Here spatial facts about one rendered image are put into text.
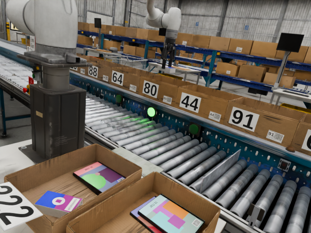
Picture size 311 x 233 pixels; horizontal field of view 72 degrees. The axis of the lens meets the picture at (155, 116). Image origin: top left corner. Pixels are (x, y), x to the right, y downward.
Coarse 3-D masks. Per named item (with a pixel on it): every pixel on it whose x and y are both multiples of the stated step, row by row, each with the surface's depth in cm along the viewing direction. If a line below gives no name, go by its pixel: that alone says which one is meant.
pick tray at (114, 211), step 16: (160, 176) 84; (128, 192) 75; (144, 192) 84; (160, 192) 85; (176, 192) 80; (192, 192) 76; (96, 208) 64; (112, 208) 70; (128, 208) 77; (192, 208) 77; (208, 208) 73; (80, 224) 60; (96, 224) 66; (112, 224) 69; (128, 224) 70; (208, 224) 74
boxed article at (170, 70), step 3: (159, 66) 172; (159, 69) 172; (162, 69) 170; (165, 69) 169; (168, 69) 167; (171, 69) 167; (174, 69) 170; (168, 72) 167; (171, 72) 168; (174, 72) 171
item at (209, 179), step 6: (240, 150) 127; (234, 156) 121; (228, 162) 115; (234, 162) 125; (216, 168) 102; (222, 168) 110; (228, 168) 119; (210, 174) 98; (216, 174) 105; (222, 174) 113; (204, 180) 94; (210, 180) 100; (204, 186) 96
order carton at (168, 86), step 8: (152, 80) 173; (160, 80) 203; (168, 80) 198; (176, 80) 193; (160, 88) 169; (168, 88) 164; (176, 88) 159; (144, 96) 181; (160, 96) 170; (168, 96) 165; (176, 96) 161; (168, 104) 166
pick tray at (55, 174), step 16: (96, 144) 100; (48, 160) 82; (64, 160) 88; (80, 160) 95; (96, 160) 102; (112, 160) 95; (128, 160) 90; (16, 176) 73; (32, 176) 78; (48, 176) 84; (64, 176) 88; (128, 176) 91; (32, 192) 77; (64, 192) 79; (80, 192) 81; (112, 192) 73; (80, 208) 63; (32, 224) 63; (48, 224) 57; (64, 224) 59
